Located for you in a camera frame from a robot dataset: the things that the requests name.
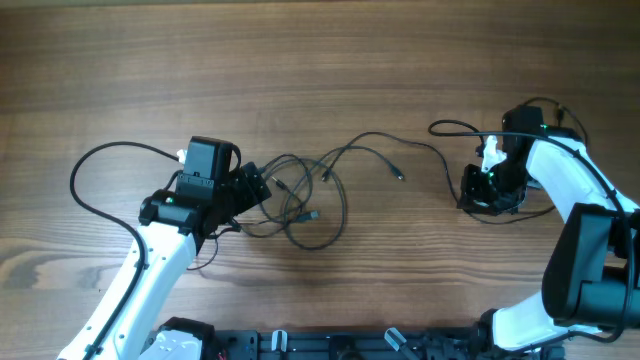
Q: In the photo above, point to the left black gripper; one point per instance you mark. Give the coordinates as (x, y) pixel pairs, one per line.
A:
(251, 189)

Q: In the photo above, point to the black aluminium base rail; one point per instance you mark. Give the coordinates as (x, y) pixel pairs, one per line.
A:
(434, 344)

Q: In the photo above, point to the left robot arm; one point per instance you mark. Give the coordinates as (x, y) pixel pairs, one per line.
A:
(199, 203)

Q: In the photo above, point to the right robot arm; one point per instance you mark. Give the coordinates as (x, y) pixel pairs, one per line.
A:
(590, 287)

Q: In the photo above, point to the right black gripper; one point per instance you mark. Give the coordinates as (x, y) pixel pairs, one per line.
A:
(474, 199)

